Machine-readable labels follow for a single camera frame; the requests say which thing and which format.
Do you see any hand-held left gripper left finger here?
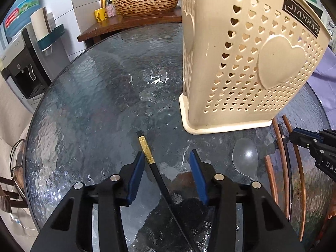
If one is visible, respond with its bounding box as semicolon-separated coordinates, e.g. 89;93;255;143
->
30;151;146;252

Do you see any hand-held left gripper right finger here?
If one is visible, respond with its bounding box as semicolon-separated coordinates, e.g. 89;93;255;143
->
189;149;305;252

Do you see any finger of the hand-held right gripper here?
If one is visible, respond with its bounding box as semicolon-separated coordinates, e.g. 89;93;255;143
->
289;127;325;149
314;129;336;153

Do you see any black chopstick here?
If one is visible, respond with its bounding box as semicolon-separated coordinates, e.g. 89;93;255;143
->
136;130;203;252
278;124;293;216

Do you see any brown wooden chopstick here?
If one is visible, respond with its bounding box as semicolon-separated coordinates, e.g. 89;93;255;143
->
282;115;308;243
264;155;279;206
272;118;291;219

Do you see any clear plastic spoon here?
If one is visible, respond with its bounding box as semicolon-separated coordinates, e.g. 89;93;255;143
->
232;137;259;182

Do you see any cream plastic utensil holder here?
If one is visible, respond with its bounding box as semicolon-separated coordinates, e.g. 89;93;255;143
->
179;0;333;136

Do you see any purple floral cloth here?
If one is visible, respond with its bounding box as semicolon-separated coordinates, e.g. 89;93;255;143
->
307;44;336;127

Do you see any wooden counter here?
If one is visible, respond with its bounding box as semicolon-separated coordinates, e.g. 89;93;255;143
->
77;6;183;43

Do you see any water dispenser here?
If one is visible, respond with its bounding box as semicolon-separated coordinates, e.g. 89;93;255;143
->
0;27;52;106

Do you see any yellow mug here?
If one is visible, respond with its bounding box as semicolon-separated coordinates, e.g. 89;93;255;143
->
94;7;109;23

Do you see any woven pattern basin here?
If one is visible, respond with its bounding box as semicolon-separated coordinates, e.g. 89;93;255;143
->
113;0;180;17

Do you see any blue water jug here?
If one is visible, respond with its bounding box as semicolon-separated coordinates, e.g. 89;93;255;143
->
2;0;40;43

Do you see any teal wall holder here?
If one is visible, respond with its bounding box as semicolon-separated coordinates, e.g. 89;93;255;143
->
36;24;66;52

